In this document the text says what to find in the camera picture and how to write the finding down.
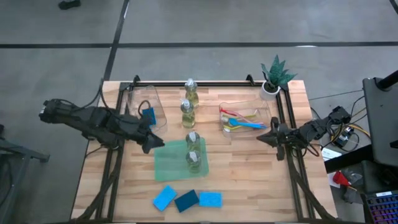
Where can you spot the green plant in white pot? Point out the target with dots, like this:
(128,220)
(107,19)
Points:
(275,74)

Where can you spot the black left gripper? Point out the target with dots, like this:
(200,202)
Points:
(133,129)

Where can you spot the person's shoe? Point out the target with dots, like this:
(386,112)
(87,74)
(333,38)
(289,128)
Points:
(70,4)

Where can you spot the black stand pole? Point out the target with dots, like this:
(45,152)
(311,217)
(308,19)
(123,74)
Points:
(388,79)

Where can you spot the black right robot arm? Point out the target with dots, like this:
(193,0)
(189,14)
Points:
(314,129)

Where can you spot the black electronics box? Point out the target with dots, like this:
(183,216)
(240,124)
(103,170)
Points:
(345,138)

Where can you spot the blue scrub sponge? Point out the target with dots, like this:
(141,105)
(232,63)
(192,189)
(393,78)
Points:
(210,199)
(186,201)
(164,198)
(150,116)

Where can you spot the green dish brush white bristles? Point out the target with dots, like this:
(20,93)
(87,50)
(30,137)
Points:
(230,127)

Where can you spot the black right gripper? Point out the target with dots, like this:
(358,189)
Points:
(286,135)

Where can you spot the black flat monitor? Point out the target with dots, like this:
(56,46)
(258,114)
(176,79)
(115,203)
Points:
(382,124)

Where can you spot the green translucent plastic bin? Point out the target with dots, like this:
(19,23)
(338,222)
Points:
(169,165)

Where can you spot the yellow-green soap pump bottle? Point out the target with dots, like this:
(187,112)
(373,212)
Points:
(194,161)
(187,116)
(193,140)
(191,96)

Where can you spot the blue dish brush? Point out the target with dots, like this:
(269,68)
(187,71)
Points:
(248,125)

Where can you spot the laptop with lit keyboard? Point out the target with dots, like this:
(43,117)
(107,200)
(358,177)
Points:
(384,208)

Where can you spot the white paper sheet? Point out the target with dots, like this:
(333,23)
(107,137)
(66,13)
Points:
(330,154)

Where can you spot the red cone-shaped object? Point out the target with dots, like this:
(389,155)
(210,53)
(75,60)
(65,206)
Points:
(339,179)

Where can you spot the clear plastic bin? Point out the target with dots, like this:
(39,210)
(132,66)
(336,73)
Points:
(258,107)
(146,93)

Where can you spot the red and pink dish brush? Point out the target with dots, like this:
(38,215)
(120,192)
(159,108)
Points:
(227,111)

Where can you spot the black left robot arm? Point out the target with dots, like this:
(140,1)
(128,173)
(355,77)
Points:
(93,119)

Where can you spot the black metal table frame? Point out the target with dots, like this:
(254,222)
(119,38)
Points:
(217,84)

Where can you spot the grey metal stand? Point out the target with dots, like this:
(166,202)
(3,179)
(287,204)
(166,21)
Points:
(18,152)

